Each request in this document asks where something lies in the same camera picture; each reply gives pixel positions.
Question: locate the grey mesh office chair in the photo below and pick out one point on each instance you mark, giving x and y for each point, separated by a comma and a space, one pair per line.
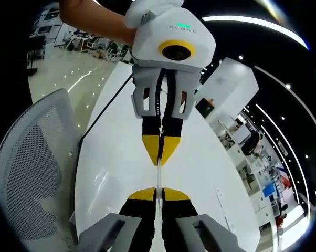
29, 170

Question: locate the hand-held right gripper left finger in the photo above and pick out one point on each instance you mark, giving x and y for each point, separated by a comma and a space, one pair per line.
137, 218

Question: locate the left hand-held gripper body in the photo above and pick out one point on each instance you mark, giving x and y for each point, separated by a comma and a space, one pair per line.
171, 34

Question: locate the black low cabinet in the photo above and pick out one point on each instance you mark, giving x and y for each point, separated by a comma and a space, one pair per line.
205, 107

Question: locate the clear food packaging bag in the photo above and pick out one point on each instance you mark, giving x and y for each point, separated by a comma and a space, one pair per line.
159, 210

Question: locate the blue box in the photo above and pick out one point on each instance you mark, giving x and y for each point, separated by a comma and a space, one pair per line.
268, 190

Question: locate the white square pillar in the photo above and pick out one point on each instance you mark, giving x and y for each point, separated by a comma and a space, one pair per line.
226, 86

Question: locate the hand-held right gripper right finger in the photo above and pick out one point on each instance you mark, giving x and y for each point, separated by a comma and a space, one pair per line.
184, 218

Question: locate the thin strip on table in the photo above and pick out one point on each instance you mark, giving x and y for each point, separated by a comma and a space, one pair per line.
223, 210

